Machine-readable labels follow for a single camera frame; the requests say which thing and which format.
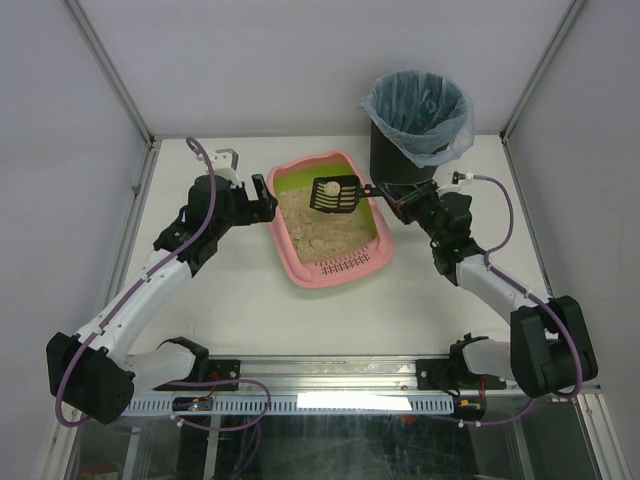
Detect black litter scoop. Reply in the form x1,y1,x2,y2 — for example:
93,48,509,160
309,175,382,214

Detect scooped litter clump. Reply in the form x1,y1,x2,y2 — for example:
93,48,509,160
323,181,341,197

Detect pink green litter box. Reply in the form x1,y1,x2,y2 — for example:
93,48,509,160
267,151,395,289

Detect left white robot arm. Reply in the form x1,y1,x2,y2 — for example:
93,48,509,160
46,174,277,425

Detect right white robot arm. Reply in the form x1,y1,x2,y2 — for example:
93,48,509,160
378,181,599,398

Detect beige cat litter pellets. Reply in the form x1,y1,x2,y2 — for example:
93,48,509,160
278,188,376,263

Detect black trash bin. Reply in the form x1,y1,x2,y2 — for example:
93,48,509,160
369,122,436,187

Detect blue plastic bin liner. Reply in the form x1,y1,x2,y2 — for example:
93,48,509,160
359,70,475,168

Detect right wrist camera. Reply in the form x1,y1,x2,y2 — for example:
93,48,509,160
438,171,475,192

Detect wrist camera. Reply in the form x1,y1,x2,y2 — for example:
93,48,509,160
438,171,475,192
207,148,241,185

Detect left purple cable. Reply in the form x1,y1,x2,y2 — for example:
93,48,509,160
54,136,219,427

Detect purple cable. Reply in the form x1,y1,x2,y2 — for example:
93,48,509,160
449,174,586,428
54,136,219,427

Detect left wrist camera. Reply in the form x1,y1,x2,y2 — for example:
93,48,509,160
207,148,241,185

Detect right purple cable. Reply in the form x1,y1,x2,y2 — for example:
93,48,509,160
449,174,586,428

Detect aluminium mounting rail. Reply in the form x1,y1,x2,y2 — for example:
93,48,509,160
149,353,599,396

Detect white slotted cable duct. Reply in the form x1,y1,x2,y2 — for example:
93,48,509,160
124,392,454,417

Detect right aluminium frame post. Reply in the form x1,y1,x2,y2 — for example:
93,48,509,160
500,0,589,139

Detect aluminium frame post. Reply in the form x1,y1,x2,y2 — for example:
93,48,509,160
61,0,154,147
500,0,589,139

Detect left aluminium frame post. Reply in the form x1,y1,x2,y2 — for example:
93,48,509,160
61,0,154,147

